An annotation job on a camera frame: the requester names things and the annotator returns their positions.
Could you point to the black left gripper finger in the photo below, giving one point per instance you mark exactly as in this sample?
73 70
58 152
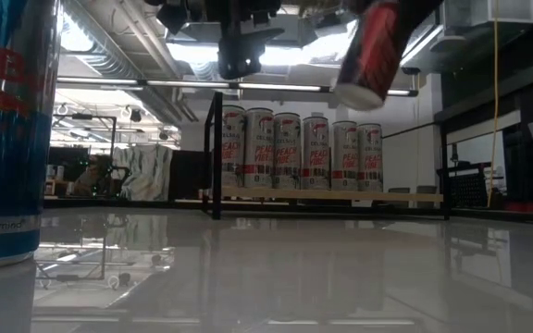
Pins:
241 60

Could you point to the dark red black-striped can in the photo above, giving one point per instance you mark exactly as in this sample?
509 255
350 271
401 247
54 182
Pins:
373 51

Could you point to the blue silver Red Bull can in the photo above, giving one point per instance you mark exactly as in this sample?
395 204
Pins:
7 162

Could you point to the long ceiling light bar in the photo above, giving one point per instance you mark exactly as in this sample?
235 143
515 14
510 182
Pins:
276 86

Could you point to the white patterned cloth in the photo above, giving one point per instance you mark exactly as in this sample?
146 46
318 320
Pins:
146 171

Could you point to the wooden tray board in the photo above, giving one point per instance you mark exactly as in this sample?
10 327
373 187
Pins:
331 195

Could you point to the black perforated panel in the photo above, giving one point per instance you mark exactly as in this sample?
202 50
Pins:
467 185

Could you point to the person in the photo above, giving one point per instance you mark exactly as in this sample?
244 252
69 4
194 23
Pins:
93 178

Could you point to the red flat object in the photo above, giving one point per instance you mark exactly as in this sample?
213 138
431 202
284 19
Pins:
523 206

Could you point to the black ceiling camera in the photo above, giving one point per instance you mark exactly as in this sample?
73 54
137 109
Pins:
410 70

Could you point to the silver corrugated air duct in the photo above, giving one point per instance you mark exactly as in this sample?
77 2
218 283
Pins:
100 55

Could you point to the black metal rack frame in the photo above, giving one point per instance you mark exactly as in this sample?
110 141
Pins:
81 116

